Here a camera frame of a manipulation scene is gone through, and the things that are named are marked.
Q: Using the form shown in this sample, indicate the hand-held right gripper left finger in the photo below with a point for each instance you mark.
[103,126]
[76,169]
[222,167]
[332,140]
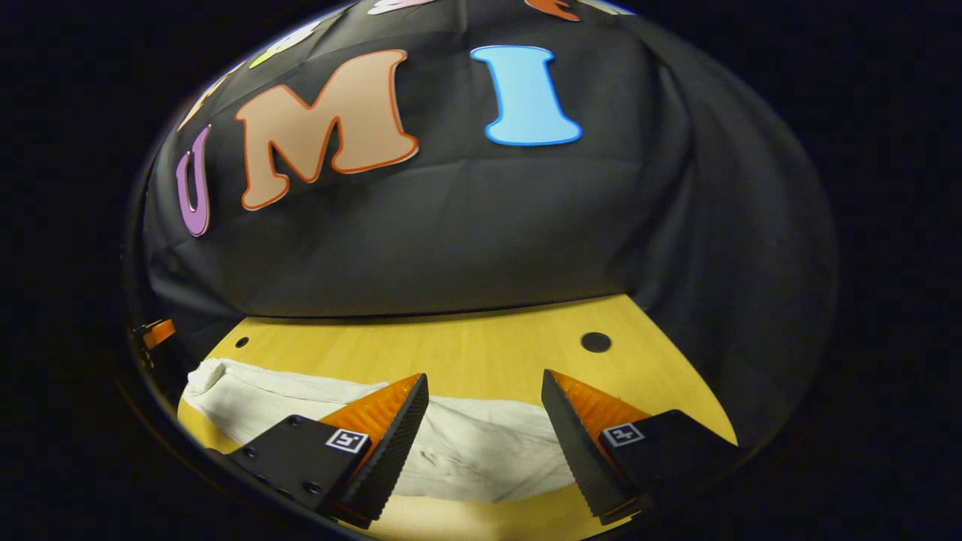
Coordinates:
[394,443]

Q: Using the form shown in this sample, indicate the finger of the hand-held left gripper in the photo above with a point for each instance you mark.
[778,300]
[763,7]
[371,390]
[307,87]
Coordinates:
[159,333]

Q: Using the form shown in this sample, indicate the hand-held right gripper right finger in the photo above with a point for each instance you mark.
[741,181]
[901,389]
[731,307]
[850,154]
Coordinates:
[579,443]

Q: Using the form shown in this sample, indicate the white jeans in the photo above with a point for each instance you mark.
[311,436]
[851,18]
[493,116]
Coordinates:
[481,451]

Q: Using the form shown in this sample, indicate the black backdrop cloth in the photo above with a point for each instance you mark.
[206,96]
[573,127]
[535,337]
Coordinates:
[451,240]

